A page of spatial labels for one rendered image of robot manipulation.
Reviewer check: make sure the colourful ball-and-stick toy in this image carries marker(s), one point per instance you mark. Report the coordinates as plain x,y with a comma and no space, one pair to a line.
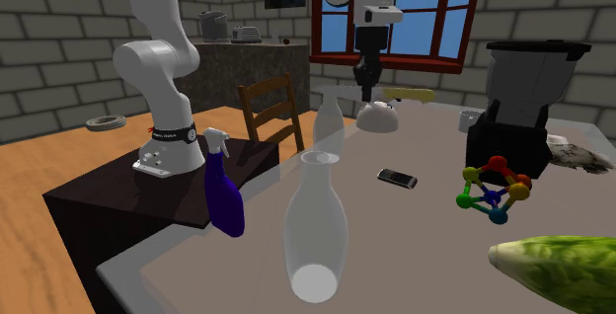
495,192

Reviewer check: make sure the grey tyre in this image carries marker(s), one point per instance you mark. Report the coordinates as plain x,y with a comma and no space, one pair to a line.
106,122

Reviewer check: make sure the black blender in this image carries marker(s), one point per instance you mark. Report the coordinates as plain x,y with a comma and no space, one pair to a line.
522,111

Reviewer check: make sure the brown wooden chair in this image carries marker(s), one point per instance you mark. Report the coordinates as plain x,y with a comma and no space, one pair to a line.
272,111

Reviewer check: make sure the large clear glass bottle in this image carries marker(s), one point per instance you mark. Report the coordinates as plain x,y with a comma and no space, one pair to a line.
315,226

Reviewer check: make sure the black remote control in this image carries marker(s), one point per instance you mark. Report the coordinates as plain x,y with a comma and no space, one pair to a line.
397,178

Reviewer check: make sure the red framed window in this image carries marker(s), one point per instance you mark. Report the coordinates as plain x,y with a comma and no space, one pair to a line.
435,14

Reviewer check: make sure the yellow banana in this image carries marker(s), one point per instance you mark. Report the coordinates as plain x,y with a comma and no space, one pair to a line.
409,94

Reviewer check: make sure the white and black speckled cloth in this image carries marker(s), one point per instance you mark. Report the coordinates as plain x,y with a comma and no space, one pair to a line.
577,156

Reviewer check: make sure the white dome-shaped object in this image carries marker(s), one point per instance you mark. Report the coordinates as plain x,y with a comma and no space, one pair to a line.
377,118

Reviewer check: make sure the small clear glass bottle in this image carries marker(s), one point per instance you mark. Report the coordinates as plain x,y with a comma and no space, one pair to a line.
328,125

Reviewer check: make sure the green lettuce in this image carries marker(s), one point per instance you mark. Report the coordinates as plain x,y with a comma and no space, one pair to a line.
563,274

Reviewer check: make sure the dark robot stand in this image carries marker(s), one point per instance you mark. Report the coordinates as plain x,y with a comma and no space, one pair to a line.
115,192

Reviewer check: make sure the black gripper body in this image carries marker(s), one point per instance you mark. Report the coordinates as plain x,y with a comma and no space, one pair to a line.
370,43

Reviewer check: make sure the dark stone counter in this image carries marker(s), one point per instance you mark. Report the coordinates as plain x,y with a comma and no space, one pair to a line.
240,70

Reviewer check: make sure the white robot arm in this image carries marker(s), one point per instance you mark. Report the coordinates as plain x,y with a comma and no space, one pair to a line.
159,62

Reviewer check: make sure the blue spray bottle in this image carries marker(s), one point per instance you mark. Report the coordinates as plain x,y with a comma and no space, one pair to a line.
223,197

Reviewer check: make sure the small white cup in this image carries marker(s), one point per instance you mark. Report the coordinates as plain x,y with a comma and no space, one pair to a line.
469,120

